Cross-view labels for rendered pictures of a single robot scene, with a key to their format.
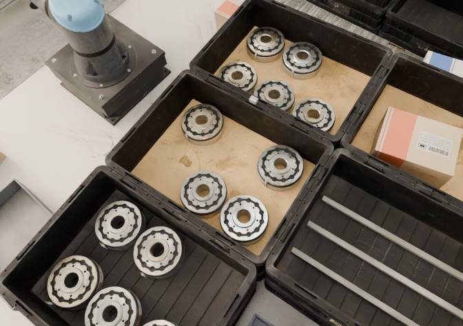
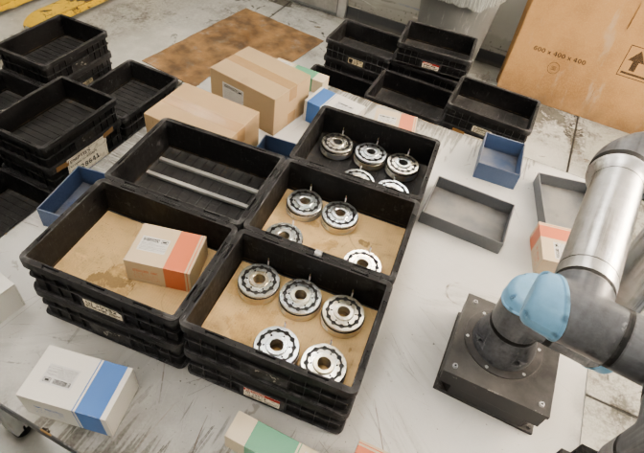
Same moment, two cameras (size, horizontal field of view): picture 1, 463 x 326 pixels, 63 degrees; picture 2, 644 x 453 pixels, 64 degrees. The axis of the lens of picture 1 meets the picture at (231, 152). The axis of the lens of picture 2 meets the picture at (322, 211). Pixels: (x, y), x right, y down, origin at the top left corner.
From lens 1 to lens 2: 129 cm
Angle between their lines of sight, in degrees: 70
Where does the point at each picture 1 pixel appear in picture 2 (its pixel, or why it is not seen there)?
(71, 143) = (486, 291)
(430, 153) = (158, 237)
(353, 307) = (223, 173)
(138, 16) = not seen: outside the picture
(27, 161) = (512, 272)
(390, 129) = (191, 254)
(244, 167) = (313, 243)
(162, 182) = (376, 227)
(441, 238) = not seen: hidden behind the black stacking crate
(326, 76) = (245, 339)
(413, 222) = not seen: hidden behind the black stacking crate
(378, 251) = (203, 201)
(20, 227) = (475, 225)
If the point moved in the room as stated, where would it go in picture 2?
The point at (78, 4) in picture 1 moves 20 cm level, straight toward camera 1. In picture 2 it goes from (525, 284) to (453, 230)
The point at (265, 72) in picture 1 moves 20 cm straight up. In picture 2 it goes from (314, 337) to (325, 286)
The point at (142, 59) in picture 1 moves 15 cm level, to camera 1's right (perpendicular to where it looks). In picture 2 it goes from (461, 353) to (407, 370)
